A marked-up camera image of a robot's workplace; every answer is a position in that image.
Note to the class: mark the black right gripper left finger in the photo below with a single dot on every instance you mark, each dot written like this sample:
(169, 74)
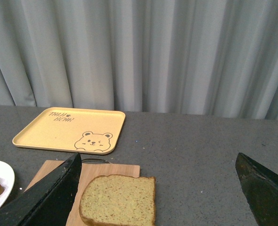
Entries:
(49, 201)

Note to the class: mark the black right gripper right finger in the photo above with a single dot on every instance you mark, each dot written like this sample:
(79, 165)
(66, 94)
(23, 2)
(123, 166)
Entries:
(260, 187)

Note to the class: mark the white round plate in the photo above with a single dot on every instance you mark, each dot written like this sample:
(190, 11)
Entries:
(7, 179)

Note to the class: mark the wooden cutting board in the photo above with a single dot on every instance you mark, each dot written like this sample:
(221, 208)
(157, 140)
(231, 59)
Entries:
(89, 171)

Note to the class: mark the yellow bear serving tray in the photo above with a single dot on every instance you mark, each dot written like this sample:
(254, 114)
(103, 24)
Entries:
(72, 130)

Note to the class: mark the grey pleated curtain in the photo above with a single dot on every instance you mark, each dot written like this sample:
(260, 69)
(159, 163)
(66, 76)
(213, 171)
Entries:
(210, 57)

